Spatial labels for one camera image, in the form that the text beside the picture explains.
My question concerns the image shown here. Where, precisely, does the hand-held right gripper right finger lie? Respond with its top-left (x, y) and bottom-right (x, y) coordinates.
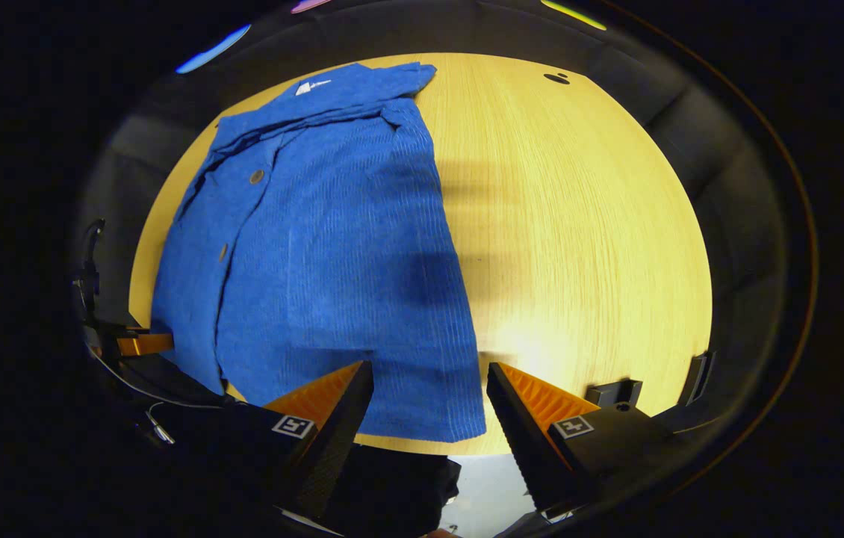
top-left (486, 362), bottom-right (680, 518)

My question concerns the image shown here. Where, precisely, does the black backdrop cloth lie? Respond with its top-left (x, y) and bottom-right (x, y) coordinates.
top-left (78, 0), bottom-right (817, 457)

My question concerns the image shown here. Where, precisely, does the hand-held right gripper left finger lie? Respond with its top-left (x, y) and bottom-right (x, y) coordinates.
top-left (190, 361), bottom-right (376, 522)

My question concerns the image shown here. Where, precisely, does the blue button shirt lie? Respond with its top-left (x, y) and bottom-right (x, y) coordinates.
top-left (151, 62), bottom-right (488, 443)

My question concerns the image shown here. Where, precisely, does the black table edge bracket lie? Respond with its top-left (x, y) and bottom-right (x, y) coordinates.
top-left (586, 379), bottom-right (644, 409)
top-left (680, 351), bottom-right (716, 409)

